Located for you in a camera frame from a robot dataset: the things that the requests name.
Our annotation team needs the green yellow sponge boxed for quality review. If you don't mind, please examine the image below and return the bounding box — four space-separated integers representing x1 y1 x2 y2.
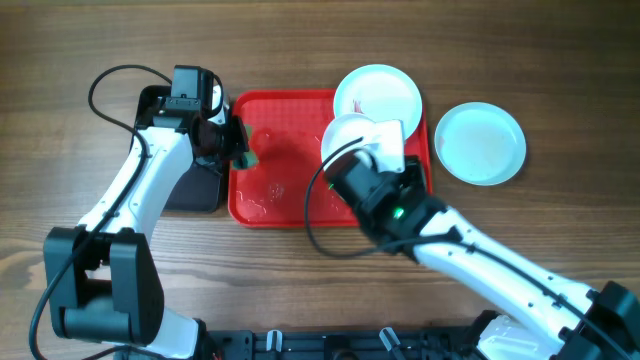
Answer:
232 125 259 170

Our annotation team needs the light blue plate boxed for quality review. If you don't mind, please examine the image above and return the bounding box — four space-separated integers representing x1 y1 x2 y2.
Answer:
333 64 423 141
434 102 527 186

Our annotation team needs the white plate with stain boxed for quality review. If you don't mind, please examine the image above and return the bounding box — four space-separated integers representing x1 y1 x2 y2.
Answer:
321 113 379 169

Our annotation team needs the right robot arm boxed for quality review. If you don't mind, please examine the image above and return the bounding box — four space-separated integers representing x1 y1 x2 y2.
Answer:
355 152 639 359

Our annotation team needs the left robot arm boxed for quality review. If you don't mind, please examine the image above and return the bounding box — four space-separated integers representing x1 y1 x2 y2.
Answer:
29 110 250 359

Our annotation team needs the black plastic tray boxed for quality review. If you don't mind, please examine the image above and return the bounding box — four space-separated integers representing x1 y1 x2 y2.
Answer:
134 85 223 213

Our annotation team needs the red plastic tray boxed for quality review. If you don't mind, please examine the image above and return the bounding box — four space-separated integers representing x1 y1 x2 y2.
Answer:
228 89 433 228

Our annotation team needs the light blue plate top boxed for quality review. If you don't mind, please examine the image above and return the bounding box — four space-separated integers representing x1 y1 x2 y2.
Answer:
333 64 423 141

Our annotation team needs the left black cable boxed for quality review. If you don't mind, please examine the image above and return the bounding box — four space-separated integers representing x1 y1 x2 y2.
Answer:
27 63 226 360

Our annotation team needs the black cable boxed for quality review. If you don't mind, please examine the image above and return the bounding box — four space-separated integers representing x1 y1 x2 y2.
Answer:
27 63 226 360
303 135 636 360

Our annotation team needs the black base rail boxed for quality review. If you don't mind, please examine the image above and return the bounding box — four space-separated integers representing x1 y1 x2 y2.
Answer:
195 327 484 360

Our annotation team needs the right black cable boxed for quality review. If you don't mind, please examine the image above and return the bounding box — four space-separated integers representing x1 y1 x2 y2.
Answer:
303 135 636 360

